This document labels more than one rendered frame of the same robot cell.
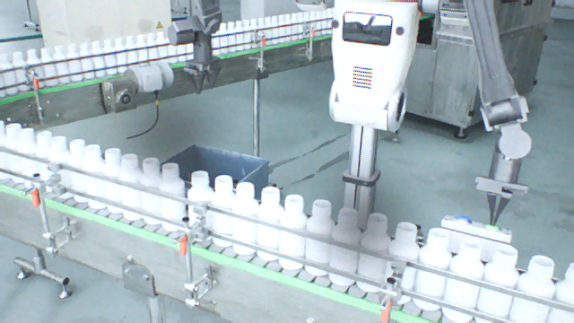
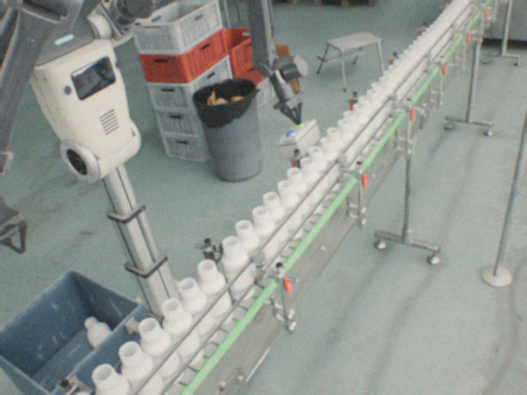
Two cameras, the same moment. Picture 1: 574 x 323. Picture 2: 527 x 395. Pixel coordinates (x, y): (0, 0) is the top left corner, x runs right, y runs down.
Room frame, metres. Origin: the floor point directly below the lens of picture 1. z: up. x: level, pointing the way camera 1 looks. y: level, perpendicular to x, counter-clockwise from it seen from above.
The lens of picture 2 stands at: (0.79, 0.95, 1.83)
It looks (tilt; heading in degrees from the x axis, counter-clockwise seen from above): 35 degrees down; 283
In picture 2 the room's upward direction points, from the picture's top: 10 degrees counter-clockwise
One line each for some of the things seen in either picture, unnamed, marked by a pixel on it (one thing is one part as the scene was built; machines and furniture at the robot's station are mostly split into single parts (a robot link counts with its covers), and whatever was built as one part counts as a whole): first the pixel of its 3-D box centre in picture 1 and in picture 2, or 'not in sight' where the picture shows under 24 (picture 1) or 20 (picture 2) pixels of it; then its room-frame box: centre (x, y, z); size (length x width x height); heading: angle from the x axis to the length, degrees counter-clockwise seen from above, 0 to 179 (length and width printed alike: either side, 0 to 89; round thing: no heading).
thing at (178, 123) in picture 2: not in sight; (197, 106); (1.97, -2.43, 0.33); 0.61 x 0.41 x 0.22; 71
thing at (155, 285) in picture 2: not in sight; (159, 295); (1.56, -0.26, 0.49); 0.13 x 0.13 x 0.40; 65
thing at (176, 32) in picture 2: not in sight; (178, 25); (1.97, -2.43, 1.00); 0.61 x 0.41 x 0.22; 72
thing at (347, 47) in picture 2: not in sight; (348, 57); (0.73, -3.63, 0.21); 0.61 x 0.47 x 0.41; 118
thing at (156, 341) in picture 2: (116, 180); (160, 351); (1.17, 0.43, 1.08); 0.06 x 0.06 x 0.17
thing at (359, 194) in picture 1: (356, 223); (141, 250); (1.56, -0.26, 0.74); 0.11 x 0.11 x 0.40; 65
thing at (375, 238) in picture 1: (374, 252); (316, 174); (0.88, -0.19, 1.08); 0.06 x 0.06 x 0.17
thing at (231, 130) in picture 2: not in sight; (232, 132); (1.59, -1.96, 0.32); 0.45 x 0.45 x 0.64
